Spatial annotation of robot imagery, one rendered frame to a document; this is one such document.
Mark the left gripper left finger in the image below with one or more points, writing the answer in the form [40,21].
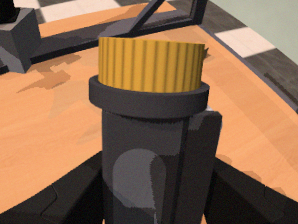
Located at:
[75,198]

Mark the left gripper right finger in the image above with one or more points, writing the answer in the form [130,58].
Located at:
[236,198]

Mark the dark grey hose nozzle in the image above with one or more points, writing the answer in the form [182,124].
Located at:
[159,135]

